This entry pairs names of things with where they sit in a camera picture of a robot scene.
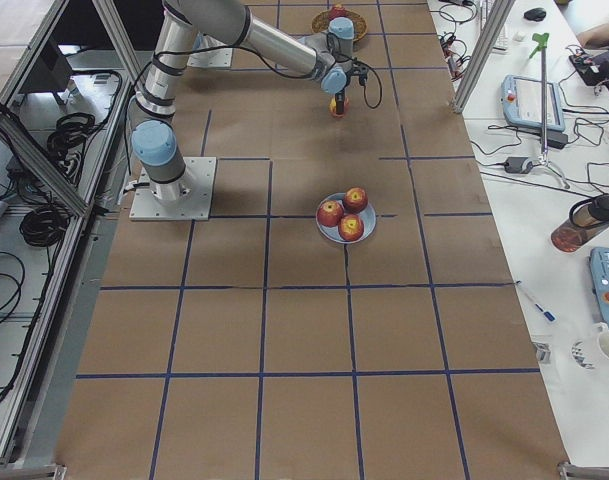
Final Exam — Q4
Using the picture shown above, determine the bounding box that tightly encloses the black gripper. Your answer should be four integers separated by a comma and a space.
334, 60, 368, 115

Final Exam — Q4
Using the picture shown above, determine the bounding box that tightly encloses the red yellow apple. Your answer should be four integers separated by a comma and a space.
329, 98, 350, 118

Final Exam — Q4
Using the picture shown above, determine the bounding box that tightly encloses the person forearm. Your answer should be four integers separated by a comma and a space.
577, 22, 609, 49

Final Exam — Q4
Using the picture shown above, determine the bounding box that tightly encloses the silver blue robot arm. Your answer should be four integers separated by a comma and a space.
170, 61, 370, 217

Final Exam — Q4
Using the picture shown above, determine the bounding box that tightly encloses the woven wicker basket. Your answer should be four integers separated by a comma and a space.
311, 10, 368, 43

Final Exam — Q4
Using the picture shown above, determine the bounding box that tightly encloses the red apple in basket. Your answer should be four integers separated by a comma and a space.
328, 3, 348, 21

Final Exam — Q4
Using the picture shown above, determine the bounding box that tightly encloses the red apple back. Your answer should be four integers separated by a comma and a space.
342, 187, 369, 214

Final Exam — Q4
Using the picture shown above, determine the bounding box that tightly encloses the red apple left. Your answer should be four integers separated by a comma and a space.
316, 200, 344, 228

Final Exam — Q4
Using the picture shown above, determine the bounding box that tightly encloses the light blue plate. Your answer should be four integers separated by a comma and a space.
316, 196, 377, 244

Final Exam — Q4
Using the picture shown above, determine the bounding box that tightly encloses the red apple front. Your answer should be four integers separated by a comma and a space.
338, 214, 364, 242

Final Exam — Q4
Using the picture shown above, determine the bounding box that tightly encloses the teach pendant upper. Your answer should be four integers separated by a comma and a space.
501, 75, 566, 132

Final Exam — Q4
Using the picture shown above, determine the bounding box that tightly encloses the grey power adapter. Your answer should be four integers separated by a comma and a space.
503, 156, 537, 174

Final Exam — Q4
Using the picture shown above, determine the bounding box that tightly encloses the green tipped tripod stand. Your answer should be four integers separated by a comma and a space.
529, 33, 570, 191

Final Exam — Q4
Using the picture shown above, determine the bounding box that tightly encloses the black computer mouse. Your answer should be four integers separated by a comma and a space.
523, 7, 547, 22

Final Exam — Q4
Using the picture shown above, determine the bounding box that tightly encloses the black power brick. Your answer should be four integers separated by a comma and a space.
546, 130, 569, 150

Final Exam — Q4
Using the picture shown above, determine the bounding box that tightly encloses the black controller device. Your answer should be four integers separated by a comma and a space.
569, 53, 609, 86

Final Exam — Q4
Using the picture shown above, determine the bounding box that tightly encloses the brown water bottle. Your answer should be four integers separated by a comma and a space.
550, 194, 609, 253

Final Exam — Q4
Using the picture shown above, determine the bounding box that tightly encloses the black electronics box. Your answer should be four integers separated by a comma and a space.
9, 13, 73, 94

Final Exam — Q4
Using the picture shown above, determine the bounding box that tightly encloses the blue white pen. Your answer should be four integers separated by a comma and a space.
515, 280, 556, 322

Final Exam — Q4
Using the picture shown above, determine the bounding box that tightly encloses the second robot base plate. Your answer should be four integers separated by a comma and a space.
187, 48, 233, 69

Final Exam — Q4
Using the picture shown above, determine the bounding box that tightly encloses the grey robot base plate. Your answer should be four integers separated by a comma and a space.
129, 157, 217, 221

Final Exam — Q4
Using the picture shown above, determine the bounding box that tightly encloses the aluminium frame post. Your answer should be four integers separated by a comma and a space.
451, 0, 514, 114

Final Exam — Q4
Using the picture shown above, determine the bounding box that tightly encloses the coiled black cable upper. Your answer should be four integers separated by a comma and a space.
46, 112, 98, 161

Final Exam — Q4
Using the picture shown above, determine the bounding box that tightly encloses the coiled black cable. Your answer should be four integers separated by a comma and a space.
19, 202, 70, 249
46, 112, 98, 161

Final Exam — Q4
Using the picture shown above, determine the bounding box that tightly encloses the coiled black cable lower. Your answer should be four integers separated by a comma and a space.
19, 202, 70, 249

